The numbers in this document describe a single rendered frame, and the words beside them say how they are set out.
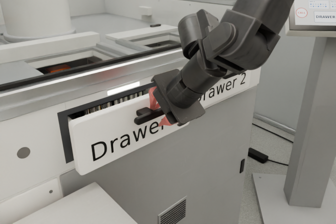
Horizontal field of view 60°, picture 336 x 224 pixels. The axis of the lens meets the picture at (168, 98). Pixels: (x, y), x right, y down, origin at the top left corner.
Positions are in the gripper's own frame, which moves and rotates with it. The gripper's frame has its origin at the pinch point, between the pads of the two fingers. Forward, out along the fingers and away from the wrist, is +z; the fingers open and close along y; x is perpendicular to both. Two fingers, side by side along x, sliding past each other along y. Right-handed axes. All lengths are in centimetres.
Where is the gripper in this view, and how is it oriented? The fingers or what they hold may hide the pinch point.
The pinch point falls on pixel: (158, 116)
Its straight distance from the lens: 60.0
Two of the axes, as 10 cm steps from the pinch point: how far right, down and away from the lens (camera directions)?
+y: -5.1, -8.3, 2.3
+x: -7.3, 2.8, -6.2
